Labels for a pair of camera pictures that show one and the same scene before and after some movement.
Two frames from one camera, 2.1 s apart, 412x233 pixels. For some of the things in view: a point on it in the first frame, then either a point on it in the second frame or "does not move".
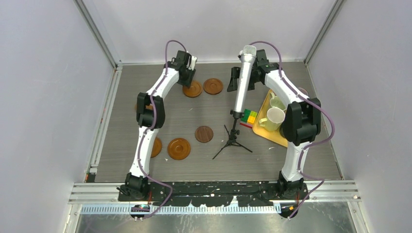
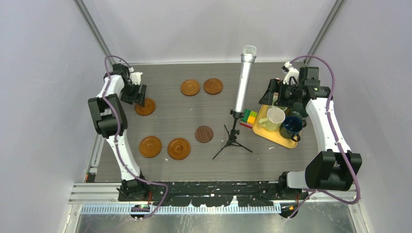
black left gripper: x=187 y=82 to x=138 y=98
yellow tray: x=275 y=136 does not move
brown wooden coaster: x=179 y=148 does not move
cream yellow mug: x=275 y=118 does not move
